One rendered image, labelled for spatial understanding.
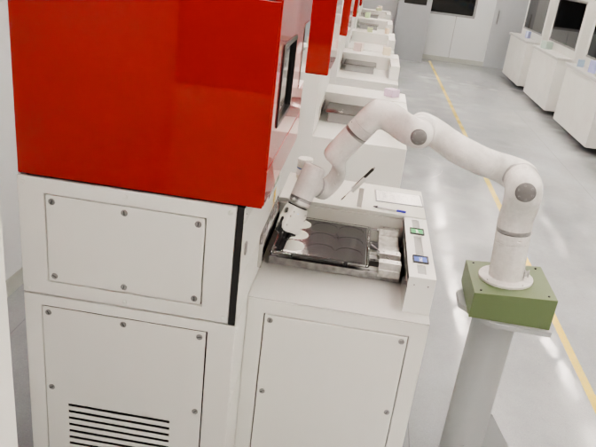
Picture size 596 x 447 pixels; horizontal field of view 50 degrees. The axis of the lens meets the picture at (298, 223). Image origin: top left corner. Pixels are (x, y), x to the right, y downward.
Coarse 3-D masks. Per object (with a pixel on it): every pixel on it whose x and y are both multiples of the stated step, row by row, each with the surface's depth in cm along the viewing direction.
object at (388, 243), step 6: (378, 240) 266; (384, 240) 261; (390, 240) 262; (396, 240) 263; (378, 246) 260; (384, 246) 256; (390, 246) 257; (396, 246) 258; (378, 252) 254; (378, 258) 248; (378, 270) 238; (384, 270) 236; (378, 276) 237; (384, 276) 237; (390, 276) 236; (396, 276) 236
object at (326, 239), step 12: (312, 228) 260; (324, 228) 261; (336, 228) 263; (348, 228) 264; (360, 228) 265; (300, 240) 247; (312, 240) 248; (324, 240) 250; (336, 240) 251; (348, 240) 252; (360, 240) 254; (300, 252) 238; (312, 252) 239; (324, 252) 240; (336, 252) 241; (348, 252) 243; (360, 252) 244
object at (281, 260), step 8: (272, 256) 243; (280, 256) 244; (280, 264) 244; (288, 264) 244; (296, 264) 243; (304, 264) 243; (312, 264) 242; (320, 264) 242; (328, 264) 242; (336, 264) 243; (336, 272) 242; (344, 272) 242; (352, 272) 242; (360, 272) 241; (368, 272) 241; (376, 272) 240; (384, 280) 241; (392, 280) 241
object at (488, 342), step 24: (480, 336) 235; (504, 336) 232; (480, 360) 237; (504, 360) 239; (456, 384) 250; (480, 384) 240; (456, 408) 250; (480, 408) 245; (456, 432) 252; (480, 432) 250
